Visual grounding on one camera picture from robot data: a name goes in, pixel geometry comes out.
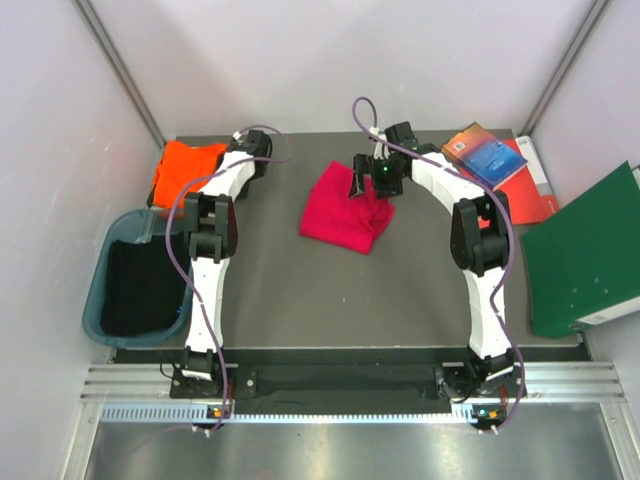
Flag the green ring binder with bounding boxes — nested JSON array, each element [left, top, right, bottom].
[[521, 162, 639, 338]]

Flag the aluminium frame rail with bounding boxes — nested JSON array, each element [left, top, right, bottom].
[[62, 361, 639, 479]]

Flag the black garment in basin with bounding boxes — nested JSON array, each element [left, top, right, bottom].
[[100, 235, 186, 337]]

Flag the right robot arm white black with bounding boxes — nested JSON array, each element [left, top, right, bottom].
[[349, 153, 514, 403]]

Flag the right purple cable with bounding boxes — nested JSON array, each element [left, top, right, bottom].
[[352, 96, 525, 435]]

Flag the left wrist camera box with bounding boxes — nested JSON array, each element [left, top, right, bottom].
[[243, 129, 273, 158]]

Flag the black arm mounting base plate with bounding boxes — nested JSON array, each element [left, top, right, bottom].
[[169, 347, 522, 416]]

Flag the orange t shirt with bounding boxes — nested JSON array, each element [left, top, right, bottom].
[[150, 140, 228, 209]]

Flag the red t shirt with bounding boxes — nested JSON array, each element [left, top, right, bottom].
[[299, 161, 395, 255]]

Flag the blue orange book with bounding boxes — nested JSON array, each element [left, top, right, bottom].
[[441, 122, 527, 190]]

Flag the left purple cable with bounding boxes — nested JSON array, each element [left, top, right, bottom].
[[163, 124, 292, 437]]

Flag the grey slotted cable duct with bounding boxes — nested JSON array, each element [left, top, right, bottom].
[[101, 403, 499, 425]]

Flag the teal plastic basin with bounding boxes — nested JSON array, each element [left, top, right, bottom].
[[82, 209, 192, 349]]

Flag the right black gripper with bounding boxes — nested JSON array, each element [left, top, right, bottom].
[[349, 155, 406, 200]]

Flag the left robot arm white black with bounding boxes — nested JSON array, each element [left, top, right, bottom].
[[167, 146, 271, 400]]

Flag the purple cable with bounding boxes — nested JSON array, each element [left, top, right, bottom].
[[163, 124, 292, 437], [352, 96, 525, 435]]

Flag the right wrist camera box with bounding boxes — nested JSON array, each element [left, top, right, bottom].
[[384, 121, 419, 151]]

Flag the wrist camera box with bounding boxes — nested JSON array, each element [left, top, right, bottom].
[[384, 121, 419, 151], [243, 129, 273, 158]]

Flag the red book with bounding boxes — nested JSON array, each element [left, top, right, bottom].
[[454, 139, 558, 225]]

